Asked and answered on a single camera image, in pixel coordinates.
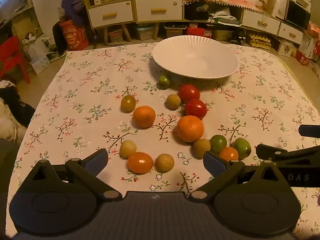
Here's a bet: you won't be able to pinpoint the small clear storage box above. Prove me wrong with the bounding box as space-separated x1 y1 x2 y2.
108 29 124 43

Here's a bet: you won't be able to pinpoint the green lime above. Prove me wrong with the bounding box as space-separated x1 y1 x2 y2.
210 135 227 153
233 137 251 158
158 75 172 90

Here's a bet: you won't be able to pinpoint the red gift boxes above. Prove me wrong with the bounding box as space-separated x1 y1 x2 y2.
295 22 320 67

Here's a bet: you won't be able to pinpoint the white ribbed plate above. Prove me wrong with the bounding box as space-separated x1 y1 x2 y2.
152 36 239 80

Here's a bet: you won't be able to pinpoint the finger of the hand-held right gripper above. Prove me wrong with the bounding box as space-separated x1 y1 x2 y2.
255 144 320 167
298 124 320 138

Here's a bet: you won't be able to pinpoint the tan longan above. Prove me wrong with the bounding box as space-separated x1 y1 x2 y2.
156 153 175 172
119 140 137 159
166 94 182 110
192 138 212 159

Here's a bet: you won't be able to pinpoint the clear storage box dark lid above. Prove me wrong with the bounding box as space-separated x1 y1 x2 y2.
164 24 187 38

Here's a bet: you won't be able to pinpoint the red box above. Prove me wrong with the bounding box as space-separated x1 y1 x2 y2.
187 26 213 39

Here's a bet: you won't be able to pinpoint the olive brown plum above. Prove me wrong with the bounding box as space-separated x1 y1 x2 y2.
121 95 137 112

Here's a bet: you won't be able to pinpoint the white paper bag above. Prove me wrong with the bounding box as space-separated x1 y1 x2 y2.
271 0 288 20

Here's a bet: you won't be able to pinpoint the wooden bookshelf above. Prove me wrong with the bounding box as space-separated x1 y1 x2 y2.
0 0 43 45

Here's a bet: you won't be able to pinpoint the white drawer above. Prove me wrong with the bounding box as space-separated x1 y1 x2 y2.
88 0 134 28
242 9 280 36
278 22 304 45
135 0 183 22

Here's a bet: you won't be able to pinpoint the white cardboard boxes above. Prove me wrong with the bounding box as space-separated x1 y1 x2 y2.
21 37 52 75

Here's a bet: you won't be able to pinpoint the black microwave oven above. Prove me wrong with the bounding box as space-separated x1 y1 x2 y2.
285 0 312 30

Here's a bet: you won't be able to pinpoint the purple plush toy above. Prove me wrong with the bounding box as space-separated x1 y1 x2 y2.
61 0 88 27

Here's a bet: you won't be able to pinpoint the orange tomato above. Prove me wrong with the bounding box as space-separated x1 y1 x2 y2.
127 152 154 174
219 146 239 162

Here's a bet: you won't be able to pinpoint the pile of white papers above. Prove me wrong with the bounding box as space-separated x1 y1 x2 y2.
209 7 242 25

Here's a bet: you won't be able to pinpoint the white decorated box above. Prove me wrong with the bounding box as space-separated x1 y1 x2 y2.
277 39 295 57

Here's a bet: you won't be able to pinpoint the black and white plush toy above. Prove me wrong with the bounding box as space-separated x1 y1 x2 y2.
0 79 36 143

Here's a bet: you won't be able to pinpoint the orange printed bag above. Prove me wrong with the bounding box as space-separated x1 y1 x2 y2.
59 19 90 52

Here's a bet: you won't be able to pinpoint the long wooden low cabinet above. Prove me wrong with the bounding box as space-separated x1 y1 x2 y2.
184 1 305 46

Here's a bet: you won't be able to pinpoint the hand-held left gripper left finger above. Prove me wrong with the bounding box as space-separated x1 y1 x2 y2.
30 148 120 201

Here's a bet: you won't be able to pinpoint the small orange tangerine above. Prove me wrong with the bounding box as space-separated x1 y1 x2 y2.
132 106 156 128

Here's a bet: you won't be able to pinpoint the clear storage box blue lid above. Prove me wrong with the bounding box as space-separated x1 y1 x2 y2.
136 26 154 41

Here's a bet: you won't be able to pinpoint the beige storage bin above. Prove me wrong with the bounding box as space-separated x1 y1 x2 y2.
212 29 235 41

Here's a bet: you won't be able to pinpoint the stack of egg trays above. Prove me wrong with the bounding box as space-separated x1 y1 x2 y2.
249 33 272 50

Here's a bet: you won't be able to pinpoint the red plastic chair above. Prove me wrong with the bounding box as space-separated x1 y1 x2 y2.
0 35 30 83

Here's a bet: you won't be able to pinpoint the black tripod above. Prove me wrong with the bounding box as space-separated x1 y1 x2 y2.
231 30 248 46

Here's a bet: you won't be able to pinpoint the large orange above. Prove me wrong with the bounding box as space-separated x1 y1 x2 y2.
177 115 204 142

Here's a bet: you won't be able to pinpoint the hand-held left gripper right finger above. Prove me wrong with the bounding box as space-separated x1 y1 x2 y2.
188 151 288 202

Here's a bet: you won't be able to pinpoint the floral tablecloth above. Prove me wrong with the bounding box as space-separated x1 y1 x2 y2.
5 42 320 235

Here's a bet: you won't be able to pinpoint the red tomato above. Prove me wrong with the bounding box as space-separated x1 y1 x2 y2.
184 99 208 119
178 84 201 102

